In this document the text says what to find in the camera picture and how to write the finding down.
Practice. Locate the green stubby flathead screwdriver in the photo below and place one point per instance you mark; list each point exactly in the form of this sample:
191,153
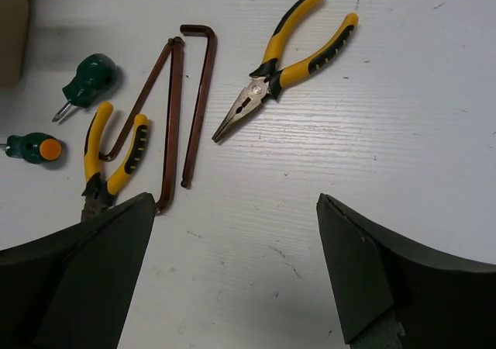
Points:
94,76

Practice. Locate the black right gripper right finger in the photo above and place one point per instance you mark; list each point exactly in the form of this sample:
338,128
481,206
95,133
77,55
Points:
393,292

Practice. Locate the tan plastic toolbox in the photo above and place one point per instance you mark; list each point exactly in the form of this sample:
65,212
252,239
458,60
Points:
14,29

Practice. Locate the green stubby orange-capped screwdriver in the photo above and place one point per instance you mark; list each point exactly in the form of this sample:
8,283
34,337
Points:
35,148

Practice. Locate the medium brown hex key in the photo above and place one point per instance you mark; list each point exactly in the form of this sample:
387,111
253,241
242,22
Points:
172,126

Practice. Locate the yellow black needle-nose pliers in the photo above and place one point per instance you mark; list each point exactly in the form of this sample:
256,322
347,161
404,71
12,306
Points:
268,80

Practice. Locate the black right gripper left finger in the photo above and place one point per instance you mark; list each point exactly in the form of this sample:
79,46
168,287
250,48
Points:
73,288

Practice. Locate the small brown hex key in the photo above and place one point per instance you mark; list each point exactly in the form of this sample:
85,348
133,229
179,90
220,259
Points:
174,47

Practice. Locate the large brown hex key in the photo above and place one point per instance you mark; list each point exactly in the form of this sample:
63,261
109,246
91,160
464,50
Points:
202,98

